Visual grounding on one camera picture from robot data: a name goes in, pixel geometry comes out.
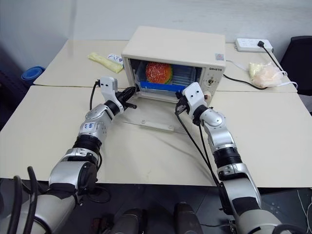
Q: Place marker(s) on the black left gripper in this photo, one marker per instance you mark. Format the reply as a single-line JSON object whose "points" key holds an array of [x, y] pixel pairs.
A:
{"points": [[122, 100]]}

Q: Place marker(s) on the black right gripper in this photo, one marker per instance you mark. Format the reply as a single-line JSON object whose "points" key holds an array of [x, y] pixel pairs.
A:
{"points": [[184, 106]]}

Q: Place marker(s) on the blue oven tray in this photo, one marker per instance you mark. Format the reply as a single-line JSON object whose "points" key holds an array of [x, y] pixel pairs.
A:
{"points": [[168, 86]]}

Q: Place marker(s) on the glass toaster oven door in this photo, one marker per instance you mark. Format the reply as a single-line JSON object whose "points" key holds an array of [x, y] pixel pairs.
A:
{"points": [[156, 117]]}

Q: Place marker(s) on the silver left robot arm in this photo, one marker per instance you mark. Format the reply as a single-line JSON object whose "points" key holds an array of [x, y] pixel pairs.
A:
{"points": [[73, 170]]}

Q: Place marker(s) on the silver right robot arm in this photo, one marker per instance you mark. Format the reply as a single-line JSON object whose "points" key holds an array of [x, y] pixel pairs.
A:
{"points": [[226, 146]]}

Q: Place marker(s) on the cream toaster oven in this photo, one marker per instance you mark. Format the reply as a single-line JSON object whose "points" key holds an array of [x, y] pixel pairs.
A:
{"points": [[170, 44]]}

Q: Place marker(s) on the clear plastic bag with food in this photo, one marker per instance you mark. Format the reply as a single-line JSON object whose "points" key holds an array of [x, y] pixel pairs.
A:
{"points": [[265, 74]]}

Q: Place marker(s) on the toy hamburger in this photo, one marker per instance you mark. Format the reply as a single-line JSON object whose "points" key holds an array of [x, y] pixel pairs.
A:
{"points": [[158, 72]]}

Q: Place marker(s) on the yellow cloth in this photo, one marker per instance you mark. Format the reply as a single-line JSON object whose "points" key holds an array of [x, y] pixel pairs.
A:
{"points": [[107, 63]]}

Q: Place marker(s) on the white packet blue print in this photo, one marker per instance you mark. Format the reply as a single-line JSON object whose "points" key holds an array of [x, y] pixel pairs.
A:
{"points": [[115, 58]]}

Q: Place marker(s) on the white handwritten label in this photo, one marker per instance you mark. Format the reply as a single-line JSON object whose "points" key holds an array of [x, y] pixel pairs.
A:
{"points": [[89, 125]]}

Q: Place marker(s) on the white power strip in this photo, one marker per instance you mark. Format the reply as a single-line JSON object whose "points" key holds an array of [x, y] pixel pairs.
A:
{"points": [[251, 44]]}

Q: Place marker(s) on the black plug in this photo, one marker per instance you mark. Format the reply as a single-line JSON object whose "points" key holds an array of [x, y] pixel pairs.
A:
{"points": [[260, 44]]}

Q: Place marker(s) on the blue round stool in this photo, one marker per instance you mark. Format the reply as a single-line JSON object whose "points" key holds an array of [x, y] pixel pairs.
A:
{"points": [[33, 73]]}

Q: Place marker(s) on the black chair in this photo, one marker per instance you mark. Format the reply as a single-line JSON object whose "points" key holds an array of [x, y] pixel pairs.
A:
{"points": [[298, 65]]}

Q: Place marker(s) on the dark rounded shape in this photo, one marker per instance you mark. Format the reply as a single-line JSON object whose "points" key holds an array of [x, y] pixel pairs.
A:
{"points": [[130, 221], [186, 219]]}

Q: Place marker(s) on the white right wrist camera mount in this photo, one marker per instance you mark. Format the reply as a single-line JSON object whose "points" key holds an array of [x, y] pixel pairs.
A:
{"points": [[193, 96]]}

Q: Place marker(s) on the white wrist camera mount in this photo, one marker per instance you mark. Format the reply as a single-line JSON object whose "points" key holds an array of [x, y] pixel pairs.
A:
{"points": [[108, 87], [193, 96]]}

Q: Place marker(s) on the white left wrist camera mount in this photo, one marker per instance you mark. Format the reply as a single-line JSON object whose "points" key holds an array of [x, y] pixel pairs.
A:
{"points": [[108, 87]]}

